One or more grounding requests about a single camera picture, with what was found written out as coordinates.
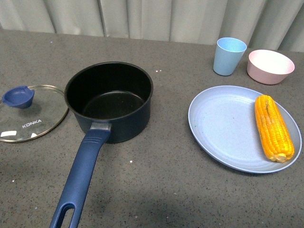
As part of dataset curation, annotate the glass lid blue knob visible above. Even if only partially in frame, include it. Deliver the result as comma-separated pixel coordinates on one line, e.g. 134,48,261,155
0,85,68,143

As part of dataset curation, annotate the yellow corn cob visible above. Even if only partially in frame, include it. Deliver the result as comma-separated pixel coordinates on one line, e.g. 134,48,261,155
255,95,295,163

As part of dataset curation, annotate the dark blue saucepan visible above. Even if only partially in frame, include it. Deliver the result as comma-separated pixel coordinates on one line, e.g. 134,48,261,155
50,62,153,228

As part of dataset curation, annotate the light blue plate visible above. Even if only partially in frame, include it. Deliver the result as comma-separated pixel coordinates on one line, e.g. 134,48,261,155
188,85,302,173

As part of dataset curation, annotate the light blue cup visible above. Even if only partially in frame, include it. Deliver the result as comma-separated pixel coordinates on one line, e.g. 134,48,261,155
213,37,247,76

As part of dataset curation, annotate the pink bowl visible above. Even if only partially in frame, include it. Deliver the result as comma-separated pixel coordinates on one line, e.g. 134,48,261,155
247,49,295,85

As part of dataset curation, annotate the white curtain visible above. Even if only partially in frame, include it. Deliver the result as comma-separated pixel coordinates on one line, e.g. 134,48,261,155
0,0,304,52

